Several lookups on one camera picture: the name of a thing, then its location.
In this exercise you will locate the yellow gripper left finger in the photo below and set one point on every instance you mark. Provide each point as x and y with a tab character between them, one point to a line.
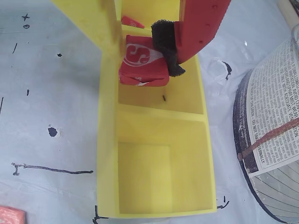
93	18

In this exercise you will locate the white plastic table cover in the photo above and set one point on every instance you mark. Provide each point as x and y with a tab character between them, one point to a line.
46	105

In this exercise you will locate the paper labelled metal can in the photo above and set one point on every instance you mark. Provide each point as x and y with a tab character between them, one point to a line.
268	93

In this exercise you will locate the yellow three-compartment box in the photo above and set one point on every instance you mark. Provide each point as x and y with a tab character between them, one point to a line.
163	130

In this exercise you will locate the orange candy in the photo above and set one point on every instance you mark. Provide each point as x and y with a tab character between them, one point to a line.
11	215

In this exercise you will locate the red candy with brand text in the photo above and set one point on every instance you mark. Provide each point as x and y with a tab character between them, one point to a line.
132	22

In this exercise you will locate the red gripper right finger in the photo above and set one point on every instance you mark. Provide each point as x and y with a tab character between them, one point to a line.
201	23

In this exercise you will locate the red candy with triangle logo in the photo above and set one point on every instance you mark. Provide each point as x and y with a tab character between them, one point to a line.
137	54

